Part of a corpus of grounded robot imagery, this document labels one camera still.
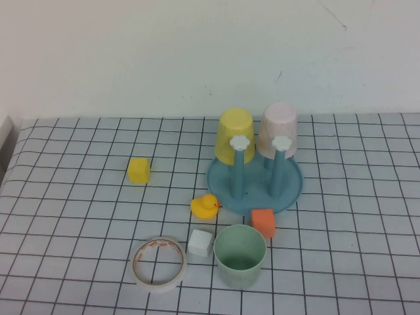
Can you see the light green plastic cup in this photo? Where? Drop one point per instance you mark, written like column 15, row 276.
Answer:
column 239, row 279

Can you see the orange foam cube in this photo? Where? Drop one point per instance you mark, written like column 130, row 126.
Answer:
column 262, row 224

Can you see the white tape roll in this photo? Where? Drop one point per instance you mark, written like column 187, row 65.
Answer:
column 157, row 288

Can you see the grey checked tablecloth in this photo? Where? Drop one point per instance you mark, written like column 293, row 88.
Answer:
column 65, row 203

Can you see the pale pink plastic cup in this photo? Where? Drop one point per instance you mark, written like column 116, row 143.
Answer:
column 279, row 121

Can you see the yellow rubber duck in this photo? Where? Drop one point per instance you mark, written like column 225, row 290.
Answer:
column 203, row 210

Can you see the yellow plastic cup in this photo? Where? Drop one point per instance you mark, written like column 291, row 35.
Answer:
column 229, row 131

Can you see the yellow foam cube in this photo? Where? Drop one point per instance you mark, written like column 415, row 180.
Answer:
column 138, row 170

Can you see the white foam cube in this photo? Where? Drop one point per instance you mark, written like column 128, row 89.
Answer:
column 199, row 244

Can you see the blue cup stand with pegs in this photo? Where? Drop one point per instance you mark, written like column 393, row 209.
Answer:
column 256, row 197

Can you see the white ledge beside table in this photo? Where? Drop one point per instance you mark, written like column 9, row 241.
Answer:
column 5, row 131

